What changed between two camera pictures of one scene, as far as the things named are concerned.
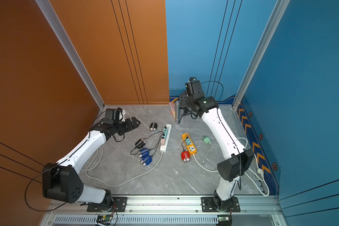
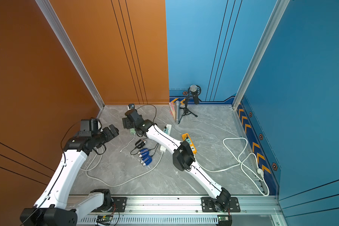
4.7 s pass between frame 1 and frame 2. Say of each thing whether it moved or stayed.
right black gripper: moved
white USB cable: moved
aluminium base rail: stayed
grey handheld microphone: stayed
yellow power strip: stayed
